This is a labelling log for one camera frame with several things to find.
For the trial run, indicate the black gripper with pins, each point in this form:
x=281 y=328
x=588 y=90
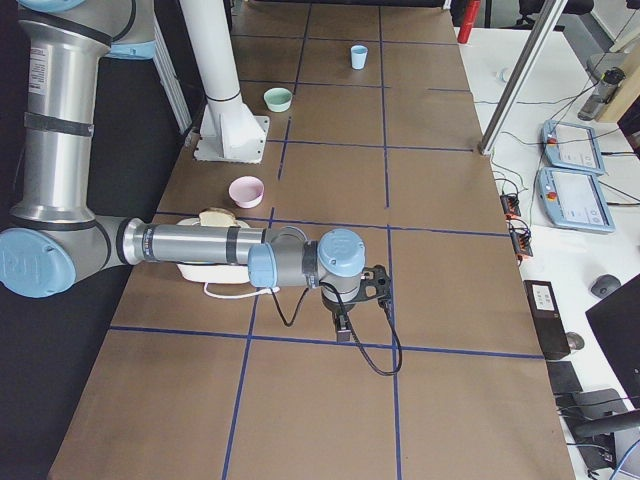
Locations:
x=335 y=309

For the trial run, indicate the light blue cup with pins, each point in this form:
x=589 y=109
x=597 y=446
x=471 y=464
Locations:
x=358 y=56

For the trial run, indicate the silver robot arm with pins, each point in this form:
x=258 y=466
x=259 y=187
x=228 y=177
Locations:
x=56 y=241

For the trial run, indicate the cream toaster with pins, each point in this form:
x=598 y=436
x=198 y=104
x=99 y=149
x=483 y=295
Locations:
x=214 y=273

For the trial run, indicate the pink bowl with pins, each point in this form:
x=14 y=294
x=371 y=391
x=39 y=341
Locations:
x=246 y=191

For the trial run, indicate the toast slice in toaster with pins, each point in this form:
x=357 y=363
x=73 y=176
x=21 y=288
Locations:
x=217 y=217

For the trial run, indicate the orange black electronics module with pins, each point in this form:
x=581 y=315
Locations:
x=518 y=229

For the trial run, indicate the black power adapter box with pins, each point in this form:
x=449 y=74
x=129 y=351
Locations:
x=547 y=320

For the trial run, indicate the mint green bowl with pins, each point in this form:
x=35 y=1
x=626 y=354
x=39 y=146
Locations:
x=278 y=99

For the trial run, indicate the lower teach pendant tablet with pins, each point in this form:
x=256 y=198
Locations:
x=574 y=200

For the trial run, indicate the teach pendant tablet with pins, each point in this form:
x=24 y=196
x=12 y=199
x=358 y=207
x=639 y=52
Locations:
x=572 y=146
x=574 y=200

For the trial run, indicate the black computer mouse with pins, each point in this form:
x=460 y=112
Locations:
x=605 y=285

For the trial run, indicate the black monitor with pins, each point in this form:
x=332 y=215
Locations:
x=614 y=322

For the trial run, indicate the upper teach pendant tablet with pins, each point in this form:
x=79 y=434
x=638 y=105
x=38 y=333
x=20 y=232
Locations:
x=572 y=146

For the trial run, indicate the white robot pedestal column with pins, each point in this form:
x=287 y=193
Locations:
x=229 y=131

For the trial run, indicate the aluminium frame post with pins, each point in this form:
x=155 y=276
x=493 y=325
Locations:
x=549 y=16

